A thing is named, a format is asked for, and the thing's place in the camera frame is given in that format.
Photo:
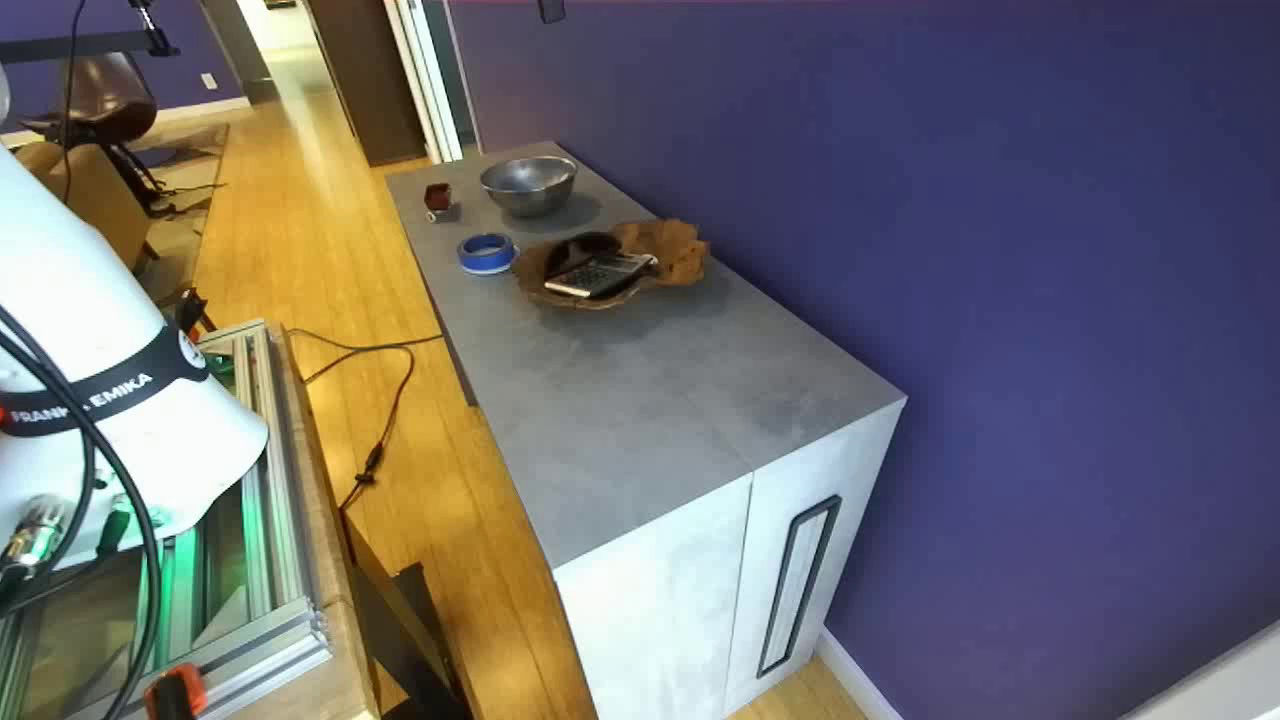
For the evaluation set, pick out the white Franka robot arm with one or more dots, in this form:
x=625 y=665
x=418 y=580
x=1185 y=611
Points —
x=80 y=304

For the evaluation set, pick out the grey concrete sideboard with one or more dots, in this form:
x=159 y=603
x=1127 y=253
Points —
x=641 y=402

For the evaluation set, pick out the brown wooden carved tray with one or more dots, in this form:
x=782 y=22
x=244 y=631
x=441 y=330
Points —
x=675 y=249

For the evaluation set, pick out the silver metal bowl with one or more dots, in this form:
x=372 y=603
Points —
x=531 y=186

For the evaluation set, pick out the black stand foot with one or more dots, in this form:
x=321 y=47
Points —
x=407 y=632

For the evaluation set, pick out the dark brown chair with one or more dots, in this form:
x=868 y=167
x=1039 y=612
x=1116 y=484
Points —
x=104 y=102

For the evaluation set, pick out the black boom stand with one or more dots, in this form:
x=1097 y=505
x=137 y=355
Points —
x=80 y=47

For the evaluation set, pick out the white door frame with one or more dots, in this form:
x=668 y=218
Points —
x=436 y=74

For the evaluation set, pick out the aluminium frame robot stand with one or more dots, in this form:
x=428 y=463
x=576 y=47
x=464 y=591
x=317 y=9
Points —
x=274 y=532

